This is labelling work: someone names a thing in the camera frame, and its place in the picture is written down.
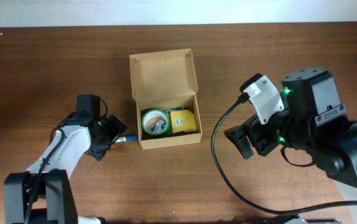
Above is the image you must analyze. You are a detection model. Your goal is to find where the brown cardboard box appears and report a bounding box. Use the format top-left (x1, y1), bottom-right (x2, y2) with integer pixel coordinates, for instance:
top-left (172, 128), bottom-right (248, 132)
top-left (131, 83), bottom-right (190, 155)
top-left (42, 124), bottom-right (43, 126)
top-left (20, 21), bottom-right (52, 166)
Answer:
top-left (129, 49), bottom-right (203, 150)

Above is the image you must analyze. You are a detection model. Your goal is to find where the yellow spiral notepad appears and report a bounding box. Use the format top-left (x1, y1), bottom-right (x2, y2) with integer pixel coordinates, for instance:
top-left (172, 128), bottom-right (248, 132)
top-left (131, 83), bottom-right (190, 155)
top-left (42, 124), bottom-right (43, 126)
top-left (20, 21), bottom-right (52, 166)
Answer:
top-left (170, 110), bottom-right (197, 133)

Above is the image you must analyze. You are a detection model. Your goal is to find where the green tape roll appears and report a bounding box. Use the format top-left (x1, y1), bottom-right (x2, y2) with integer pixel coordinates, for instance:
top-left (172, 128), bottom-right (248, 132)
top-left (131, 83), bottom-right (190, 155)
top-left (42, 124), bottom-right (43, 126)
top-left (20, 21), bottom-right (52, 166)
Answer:
top-left (141, 109), bottom-right (170, 137)

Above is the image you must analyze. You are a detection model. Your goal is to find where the blue white marker pen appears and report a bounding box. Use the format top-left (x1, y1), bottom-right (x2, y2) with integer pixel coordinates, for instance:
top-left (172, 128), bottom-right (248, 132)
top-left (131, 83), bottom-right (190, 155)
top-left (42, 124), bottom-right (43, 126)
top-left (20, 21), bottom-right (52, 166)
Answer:
top-left (116, 135), bottom-right (138, 142)

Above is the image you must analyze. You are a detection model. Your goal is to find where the small blue white staple box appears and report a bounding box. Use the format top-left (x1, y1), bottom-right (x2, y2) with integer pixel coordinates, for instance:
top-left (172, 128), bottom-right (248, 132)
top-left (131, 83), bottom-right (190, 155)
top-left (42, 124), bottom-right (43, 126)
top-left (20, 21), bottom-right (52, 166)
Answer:
top-left (149, 119), bottom-right (166, 134)

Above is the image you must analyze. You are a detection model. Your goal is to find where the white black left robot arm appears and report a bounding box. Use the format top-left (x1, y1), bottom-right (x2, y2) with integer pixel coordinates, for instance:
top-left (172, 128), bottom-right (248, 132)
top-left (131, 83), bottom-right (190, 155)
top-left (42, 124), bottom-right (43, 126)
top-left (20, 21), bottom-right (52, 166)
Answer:
top-left (4, 95), bottom-right (127, 223)

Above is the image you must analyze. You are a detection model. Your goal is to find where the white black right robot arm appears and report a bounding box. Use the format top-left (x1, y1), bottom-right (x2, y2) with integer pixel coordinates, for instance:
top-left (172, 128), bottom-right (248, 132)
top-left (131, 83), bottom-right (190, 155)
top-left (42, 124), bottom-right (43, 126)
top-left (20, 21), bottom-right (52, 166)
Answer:
top-left (224, 68), bottom-right (357, 201)

